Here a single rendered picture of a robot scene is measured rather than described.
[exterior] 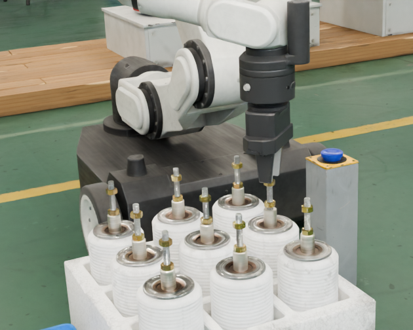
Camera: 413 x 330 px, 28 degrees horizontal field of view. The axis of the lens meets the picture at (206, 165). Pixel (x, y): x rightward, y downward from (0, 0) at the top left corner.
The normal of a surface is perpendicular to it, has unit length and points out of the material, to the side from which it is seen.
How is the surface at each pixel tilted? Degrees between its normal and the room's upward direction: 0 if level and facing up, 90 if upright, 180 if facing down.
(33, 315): 0
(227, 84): 98
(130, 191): 45
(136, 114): 90
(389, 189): 0
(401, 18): 90
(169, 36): 90
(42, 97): 90
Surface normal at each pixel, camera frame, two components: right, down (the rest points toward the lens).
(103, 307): -0.05, -0.94
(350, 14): -0.91, 0.18
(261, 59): -0.20, -0.42
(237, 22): -0.36, 0.32
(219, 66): 0.36, -0.07
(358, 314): 0.43, 0.28
